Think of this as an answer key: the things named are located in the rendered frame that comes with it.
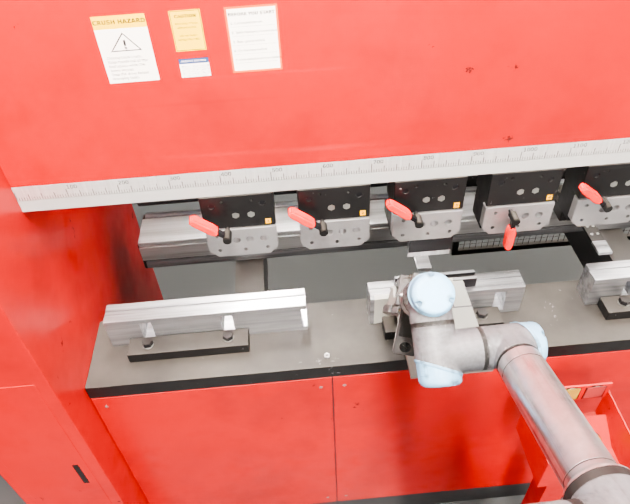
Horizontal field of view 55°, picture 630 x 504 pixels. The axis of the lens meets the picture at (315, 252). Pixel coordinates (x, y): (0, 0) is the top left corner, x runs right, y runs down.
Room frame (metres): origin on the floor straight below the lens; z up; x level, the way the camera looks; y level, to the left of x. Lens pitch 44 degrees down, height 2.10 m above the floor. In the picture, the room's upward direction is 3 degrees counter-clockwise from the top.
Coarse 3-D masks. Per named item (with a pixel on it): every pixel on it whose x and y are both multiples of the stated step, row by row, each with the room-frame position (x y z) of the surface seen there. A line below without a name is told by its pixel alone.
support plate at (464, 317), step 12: (456, 288) 0.97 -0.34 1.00; (456, 300) 0.93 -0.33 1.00; (468, 300) 0.93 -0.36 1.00; (456, 312) 0.89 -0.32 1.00; (468, 312) 0.89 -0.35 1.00; (456, 324) 0.86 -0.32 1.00; (468, 324) 0.86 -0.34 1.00; (408, 360) 0.77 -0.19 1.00; (468, 372) 0.73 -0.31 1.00; (480, 372) 0.73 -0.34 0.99
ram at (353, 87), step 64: (0, 0) 0.94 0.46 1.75; (64, 0) 0.95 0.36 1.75; (128, 0) 0.95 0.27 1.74; (192, 0) 0.95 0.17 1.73; (256, 0) 0.96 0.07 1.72; (320, 0) 0.96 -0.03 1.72; (384, 0) 0.96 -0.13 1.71; (448, 0) 0.97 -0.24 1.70; (512, 0) 0.97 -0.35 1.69; (576, 0) 0.98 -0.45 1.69; (0, 64) 0.94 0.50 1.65; (64, 64) 0.94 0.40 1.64; (320, 64) 0.96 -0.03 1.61; (384, 64) 0.96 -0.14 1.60; (448, 64) 0.97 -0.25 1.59; (512, 64) 0.97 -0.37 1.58; (576, 64) 0.98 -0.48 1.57; (0, 128) 0.94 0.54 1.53; (64, 128) 0.94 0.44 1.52; (128, 128) 0.95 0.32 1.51; (192, 128) 0.95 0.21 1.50; (256, 128) 0.96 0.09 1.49; (320, 128) 0.96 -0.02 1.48; (384, 128) 0.96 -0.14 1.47; (448, 128) 0.97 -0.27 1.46; (512, 128) 0.97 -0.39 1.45; (576, 128) 0.98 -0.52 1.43; (128, 192) 0.95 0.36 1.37; (192, 192) 0.95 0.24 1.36; (256, 192) 0.95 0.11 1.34
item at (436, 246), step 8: (416, 240) 1.00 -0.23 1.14; (424, 240) 1.00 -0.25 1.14; (432, 240) 1.00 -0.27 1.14; (440, 240) 1.00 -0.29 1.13; (448, 240) 1.00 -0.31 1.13; (408, 248) 1.00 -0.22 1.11; (416, 248) 1.00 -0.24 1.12; (424, 248) 1.00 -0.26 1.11; (432, 248) 1.00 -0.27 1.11; (440, 248) 1.00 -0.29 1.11; (448, 248) 1.00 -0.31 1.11; (408, 256) 1.01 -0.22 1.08
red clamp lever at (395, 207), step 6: (390, 204) 0.93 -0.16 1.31; (396, 204) 0.93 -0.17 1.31; (390, 210) 0.93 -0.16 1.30; (396, 210) 0.92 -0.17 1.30; (402, 210) 0.93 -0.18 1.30; (408, 210) 0.94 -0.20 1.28; (402, 216) 0.92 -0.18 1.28; (408, 216) 0.92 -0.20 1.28; (414, 216) 0.94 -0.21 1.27; (420, 216) 0.94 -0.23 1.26; (414, 222) 0.93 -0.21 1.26; (420, 222) 0.92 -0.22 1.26
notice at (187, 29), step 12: (168, 12) 0.95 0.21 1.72; (180, 12) 0.95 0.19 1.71; (192, 12) 0.95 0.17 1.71; (180, 24) 0.95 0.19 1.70; (192, 24) 0.95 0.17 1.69; (180, 36) 0.95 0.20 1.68; (192, 36) 0.95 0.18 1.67; (180, 48) 0.95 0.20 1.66; (192, 48) 0.95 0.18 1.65; (204, 48) 0.95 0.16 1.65
